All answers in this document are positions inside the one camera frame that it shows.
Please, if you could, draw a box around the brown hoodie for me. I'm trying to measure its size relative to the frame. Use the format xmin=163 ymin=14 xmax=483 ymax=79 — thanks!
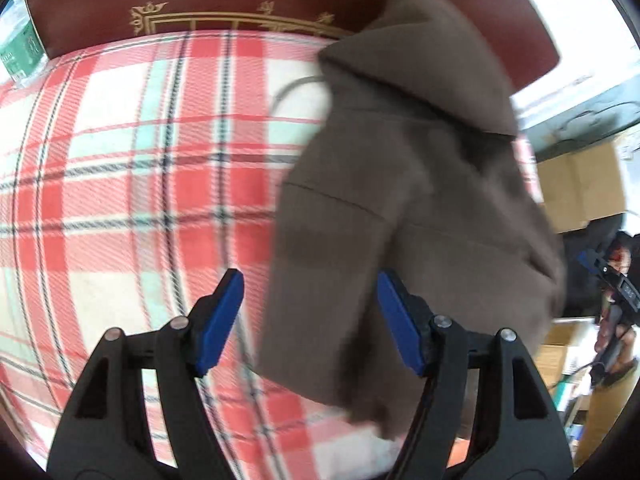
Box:
xmin=256 ymin=0 xmax=565 ymax=439

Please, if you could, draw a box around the top cardboard box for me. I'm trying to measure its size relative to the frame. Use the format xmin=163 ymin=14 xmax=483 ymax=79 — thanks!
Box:
xmin=537 ymin=136 xmax=639 ymax=234

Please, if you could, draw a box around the red plaid bed sheet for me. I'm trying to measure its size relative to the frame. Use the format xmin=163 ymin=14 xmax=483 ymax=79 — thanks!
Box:
xmin=0 ymin=29 xmax=544 ymax=480

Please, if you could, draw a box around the green white box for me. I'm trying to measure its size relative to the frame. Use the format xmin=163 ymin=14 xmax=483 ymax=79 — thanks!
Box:
xmin=1 ymin=0 xmax=49 ymax=87

